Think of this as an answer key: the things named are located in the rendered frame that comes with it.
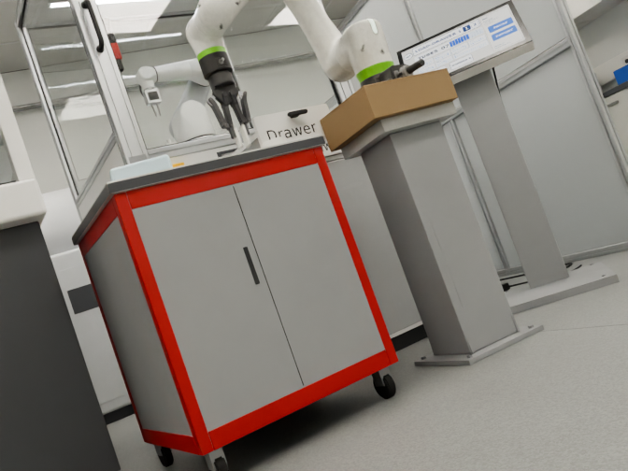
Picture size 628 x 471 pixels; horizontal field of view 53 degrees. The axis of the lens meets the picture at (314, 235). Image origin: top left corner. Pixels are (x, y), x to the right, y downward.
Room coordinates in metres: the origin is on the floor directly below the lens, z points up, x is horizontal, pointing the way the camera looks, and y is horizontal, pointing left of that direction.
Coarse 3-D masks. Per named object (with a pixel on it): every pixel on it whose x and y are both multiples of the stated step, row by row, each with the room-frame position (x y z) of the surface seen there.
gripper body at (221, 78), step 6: (222, 72) 1.88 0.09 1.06; (228, 72) 1.89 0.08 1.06; (210, 78) 1.89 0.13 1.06; (216, 78) 1.88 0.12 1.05; (222, 78) 1.88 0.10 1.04; (228, 78) 1.89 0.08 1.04; (210, 84) 1.90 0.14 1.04; (216, 84) 1.88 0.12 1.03; (222, 84) 1.89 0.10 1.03; (228, 84) 1.90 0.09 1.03; (234, 84) 1.92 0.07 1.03; (216, 90) 1.89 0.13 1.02; (222, 90) 1.90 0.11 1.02; (228, 90) 1.91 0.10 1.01; (234, 90) 1.92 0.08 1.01; (216, 96) 1.89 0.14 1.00; (228, 96) 1.90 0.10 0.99; (222, 102) 1.90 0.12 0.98; (228, 102) 1.90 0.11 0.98
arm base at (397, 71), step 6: (420, 60) 1.90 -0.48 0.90; (390, 66) 1.94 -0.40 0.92; (396, 66) 1.95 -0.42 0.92; (402, 66) 1.95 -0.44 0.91; (408, 66) 1.94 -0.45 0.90; (414, 66) 1.92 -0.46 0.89; (420, 66) 1.91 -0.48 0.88; (384, 72) 1.96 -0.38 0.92; (390, 72) 1.94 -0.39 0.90; (396, 72) 1.94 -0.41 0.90; (402, 72) 1.94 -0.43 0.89; (408, 72) 1.94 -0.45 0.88; (366, 78) 2.00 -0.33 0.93; (372, 78) 1.99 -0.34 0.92; (378, 78) 1.99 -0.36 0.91; (384, 78) 1.97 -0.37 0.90; (390, 78) 1.93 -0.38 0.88; (360, 84) 2.05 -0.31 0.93; (366, 84) 2.00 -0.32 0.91
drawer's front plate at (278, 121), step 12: (300, 108) 2.07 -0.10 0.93; (312, 108) 2.10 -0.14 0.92; (324, 108) 2.12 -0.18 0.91; (252, 120) 1.99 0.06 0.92; (264, 120) 2.00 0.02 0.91; (276, 120) 2.02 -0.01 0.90; (288, 120) 2.04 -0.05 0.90; (300, 120) 2.07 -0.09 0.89; (312, 120) 2.09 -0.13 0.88; (264, 132) 1.99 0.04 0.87; (276, 132) 2.01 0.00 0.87; (288, 132) 2.03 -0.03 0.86; (312, 132) 2.08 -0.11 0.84
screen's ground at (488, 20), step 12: (492, 12) 2.62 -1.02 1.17; (504, 12) 2.59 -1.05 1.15; (492, 24) 2.58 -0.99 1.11; (516, 24) 2.51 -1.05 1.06; (456, 36) 2.64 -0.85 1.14; (504, 36) 2.51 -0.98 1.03; (516, 36) 2.47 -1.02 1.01; (432, 48) 2.67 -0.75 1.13; (492, 48) 2.50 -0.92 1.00; (504, 48) 2.47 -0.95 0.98; (408, 60) 2.70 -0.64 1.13
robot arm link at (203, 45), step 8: (192, 24) 1.85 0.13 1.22; (192, 32) 1.86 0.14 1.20; (200, 32) 1.83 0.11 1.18; (192, 40) 1.88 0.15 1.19; (200, 40) 1.87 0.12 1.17; (208, 40) 1.86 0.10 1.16; (216, 40) 1.87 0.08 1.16; (200, 48) 1.87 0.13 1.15; (208, 48) 1.87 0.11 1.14; (216, 48) 1.87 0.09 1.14; (224, 48) 1.90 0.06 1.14; (200, 56) 1.88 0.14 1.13
